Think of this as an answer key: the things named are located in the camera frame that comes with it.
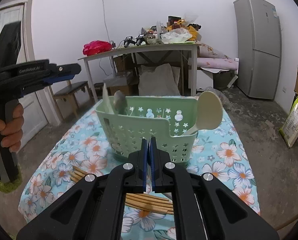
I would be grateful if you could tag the grey pillow sack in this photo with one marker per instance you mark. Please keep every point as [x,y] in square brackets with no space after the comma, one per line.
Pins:
[162,80]

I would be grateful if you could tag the red plastic bag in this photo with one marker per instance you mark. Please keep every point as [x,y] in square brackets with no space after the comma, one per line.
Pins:
[96,47]

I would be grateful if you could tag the bamboo chopstick four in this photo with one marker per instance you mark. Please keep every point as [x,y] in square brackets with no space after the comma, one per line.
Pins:
[148,202]

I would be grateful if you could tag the bamboo chopstick six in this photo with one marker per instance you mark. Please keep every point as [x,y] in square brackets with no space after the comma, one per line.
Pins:
[155,210]

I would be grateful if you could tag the pink rolled bedding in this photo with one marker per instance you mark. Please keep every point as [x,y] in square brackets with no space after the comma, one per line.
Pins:
[212,59]

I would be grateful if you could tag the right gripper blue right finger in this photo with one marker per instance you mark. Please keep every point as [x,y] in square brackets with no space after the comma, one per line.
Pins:
[203,207]

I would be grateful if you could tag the bamboo chopstick three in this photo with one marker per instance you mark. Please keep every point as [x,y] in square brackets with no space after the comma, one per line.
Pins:
[148,197]

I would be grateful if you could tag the green star-holed utensil caddy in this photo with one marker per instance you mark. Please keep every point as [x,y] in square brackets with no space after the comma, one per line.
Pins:
[166,118]

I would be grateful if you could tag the person's left hand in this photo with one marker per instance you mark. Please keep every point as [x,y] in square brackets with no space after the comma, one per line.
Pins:
[12,131]

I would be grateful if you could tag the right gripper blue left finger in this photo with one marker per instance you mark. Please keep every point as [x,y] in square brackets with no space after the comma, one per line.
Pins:
[94,207]

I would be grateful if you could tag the floral blue tablecloth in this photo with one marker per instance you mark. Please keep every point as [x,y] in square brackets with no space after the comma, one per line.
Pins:
[85,146]

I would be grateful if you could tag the bamboo chopstick one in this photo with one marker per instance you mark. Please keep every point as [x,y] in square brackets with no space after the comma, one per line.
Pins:
[79,172]

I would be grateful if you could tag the wooden chair black seat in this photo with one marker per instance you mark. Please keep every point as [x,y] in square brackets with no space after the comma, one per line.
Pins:
[68,94]

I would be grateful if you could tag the cream plastic ladle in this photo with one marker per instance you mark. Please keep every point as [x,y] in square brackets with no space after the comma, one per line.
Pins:
[209,113]

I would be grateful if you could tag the bamboo chopstick two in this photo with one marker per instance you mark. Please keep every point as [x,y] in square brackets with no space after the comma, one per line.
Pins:
[75,177]

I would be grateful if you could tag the yellow plastic bag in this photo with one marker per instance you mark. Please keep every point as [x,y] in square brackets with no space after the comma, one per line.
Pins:
[192,28]

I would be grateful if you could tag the clear plastic bag on desk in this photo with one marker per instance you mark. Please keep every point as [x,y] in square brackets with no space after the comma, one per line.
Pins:
[179,35]

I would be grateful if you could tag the metal spoon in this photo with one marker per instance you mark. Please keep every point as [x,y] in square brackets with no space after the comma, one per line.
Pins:
[120,103]

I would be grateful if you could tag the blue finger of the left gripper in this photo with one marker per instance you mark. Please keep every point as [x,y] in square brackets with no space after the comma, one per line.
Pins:
[65,69]
[51,79]

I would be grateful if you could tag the yellow green rice bag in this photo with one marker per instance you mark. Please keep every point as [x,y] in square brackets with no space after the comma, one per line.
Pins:
[289,130]

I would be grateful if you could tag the bamboo chopstick five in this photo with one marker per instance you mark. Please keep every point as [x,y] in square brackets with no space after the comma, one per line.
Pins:
[149,205]

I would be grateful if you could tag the silver refrigerator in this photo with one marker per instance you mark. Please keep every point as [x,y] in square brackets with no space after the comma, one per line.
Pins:
[259,48]

